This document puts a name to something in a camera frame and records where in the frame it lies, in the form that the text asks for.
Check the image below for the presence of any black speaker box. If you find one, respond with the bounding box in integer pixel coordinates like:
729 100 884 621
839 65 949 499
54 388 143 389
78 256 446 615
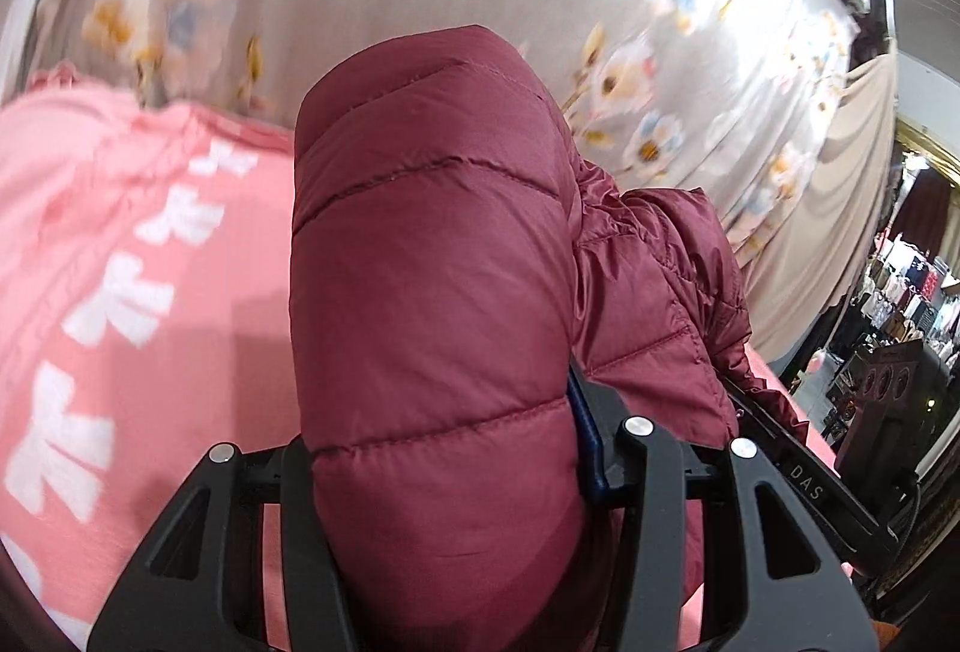
832 340 955 477

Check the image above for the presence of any maroon puffer jacket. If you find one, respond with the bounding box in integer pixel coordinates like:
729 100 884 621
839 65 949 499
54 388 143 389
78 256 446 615
289 23 802 652

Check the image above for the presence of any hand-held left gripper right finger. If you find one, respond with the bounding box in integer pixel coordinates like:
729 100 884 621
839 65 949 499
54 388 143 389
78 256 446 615
566 363 878 652

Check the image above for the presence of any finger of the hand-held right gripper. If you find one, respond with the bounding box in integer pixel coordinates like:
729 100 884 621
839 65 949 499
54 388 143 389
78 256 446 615
721 373 797 456

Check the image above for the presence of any rack of hanging clothes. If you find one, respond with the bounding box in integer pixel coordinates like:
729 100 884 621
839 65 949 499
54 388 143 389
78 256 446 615
859 230 960 357

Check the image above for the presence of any pink printed blanket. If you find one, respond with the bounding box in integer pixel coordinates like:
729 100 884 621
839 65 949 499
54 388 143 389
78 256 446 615
0 62 856 652

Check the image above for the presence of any gold picture frame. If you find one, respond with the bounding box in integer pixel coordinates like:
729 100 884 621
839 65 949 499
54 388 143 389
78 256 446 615
892 119 960 184

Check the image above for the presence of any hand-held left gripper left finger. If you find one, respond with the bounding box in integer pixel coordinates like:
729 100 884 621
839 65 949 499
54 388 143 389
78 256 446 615
88 440 358 652

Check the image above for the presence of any beige cloth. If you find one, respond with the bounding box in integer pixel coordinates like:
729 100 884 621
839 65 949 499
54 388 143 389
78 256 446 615
739 52 901 372

